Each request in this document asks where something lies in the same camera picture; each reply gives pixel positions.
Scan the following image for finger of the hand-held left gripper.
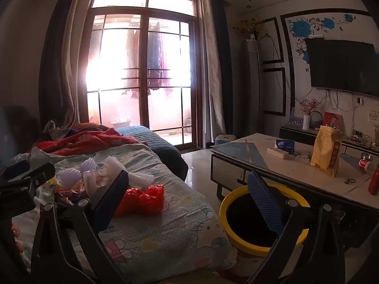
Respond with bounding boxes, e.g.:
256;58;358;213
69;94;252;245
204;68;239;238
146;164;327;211
18;162;57;187
4;160;32;179

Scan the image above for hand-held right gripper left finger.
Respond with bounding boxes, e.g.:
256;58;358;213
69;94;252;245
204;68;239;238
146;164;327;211
30;170;130;284

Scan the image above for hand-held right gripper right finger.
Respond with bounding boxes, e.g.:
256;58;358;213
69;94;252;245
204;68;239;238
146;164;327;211
246;170;347;284

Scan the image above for yellow rimmed trash bin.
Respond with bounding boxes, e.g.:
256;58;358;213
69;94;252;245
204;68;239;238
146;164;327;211
219;183;311;275

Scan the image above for white plastic bag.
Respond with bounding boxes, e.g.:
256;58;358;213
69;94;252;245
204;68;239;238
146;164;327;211
83;170;104;197

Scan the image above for purple foam fruit net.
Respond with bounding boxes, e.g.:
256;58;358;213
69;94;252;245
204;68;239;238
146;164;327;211
79;158;97;173
56;168;83;191

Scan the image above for white foam fruit net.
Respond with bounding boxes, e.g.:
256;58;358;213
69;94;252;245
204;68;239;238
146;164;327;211
128;173;155;189
102;156;128;178

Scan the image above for dark sofa backrest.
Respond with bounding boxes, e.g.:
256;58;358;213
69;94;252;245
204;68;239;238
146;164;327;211
0;106;40;166

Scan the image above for red plastic bag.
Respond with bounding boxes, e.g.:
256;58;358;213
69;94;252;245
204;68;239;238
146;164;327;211
114;184;165;217

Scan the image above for white coffee table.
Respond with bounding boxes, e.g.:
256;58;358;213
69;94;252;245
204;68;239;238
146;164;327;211
210;133;379;249

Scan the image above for grey cloth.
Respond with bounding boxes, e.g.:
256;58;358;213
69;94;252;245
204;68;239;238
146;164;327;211
43;120;79;141

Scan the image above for red flower print blanket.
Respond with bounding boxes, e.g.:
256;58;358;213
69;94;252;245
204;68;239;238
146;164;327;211
28;127;149;156

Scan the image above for blue tissue packet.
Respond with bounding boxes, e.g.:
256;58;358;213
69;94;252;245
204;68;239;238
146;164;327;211
275;139;295;154

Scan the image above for cartoon cat printed bedsheet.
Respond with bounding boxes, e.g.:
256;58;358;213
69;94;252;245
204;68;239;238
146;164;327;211
12;146;234;284

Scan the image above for blue quilted blanket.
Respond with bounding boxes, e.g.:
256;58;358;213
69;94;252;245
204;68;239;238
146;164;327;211
117;125;190;181

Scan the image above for pale blue round stool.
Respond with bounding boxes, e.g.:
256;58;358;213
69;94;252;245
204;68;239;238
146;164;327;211
215;134;237;150

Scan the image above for black television cabinet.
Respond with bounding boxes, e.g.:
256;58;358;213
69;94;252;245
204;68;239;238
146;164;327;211
280;124;379;158

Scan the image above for tan paper snack bag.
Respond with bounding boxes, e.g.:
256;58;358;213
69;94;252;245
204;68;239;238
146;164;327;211
309;125;342;178

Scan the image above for round table mirror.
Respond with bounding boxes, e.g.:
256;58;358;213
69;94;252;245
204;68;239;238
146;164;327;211
309;111;323;129

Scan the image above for red picture card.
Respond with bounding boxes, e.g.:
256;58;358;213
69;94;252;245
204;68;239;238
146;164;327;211
323;112;344;129

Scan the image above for red drink can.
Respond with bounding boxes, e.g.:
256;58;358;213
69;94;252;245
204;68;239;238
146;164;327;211
359;153;374;172

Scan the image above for grey brown curtain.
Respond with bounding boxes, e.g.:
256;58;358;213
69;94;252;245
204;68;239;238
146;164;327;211
38;0;86;125

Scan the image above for red bottle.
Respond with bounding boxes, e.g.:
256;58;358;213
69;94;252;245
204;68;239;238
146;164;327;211
368;166;379;196

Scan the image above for grey standing air conditioner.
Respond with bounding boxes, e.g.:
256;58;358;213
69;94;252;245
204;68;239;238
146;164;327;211
243;34;262;138

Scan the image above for white and blue curtain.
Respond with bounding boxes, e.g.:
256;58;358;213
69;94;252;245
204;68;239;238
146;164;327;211
203;0;234;147

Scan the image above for wooden framed balcony door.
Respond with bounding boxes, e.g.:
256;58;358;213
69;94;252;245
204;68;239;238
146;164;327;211
77;0;209;148

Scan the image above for pink hanging garment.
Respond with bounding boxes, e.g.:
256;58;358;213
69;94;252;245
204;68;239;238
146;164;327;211
122;28;142;99

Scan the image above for purple hanging garment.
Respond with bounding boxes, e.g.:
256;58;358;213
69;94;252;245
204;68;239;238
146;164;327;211
146;25;174;96

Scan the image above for yellow artificial flowers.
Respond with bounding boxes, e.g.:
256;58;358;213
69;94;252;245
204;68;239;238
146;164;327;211
232;18;265;35

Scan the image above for black wall television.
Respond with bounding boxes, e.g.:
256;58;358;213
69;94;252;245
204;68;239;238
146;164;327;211
305;38;379;98

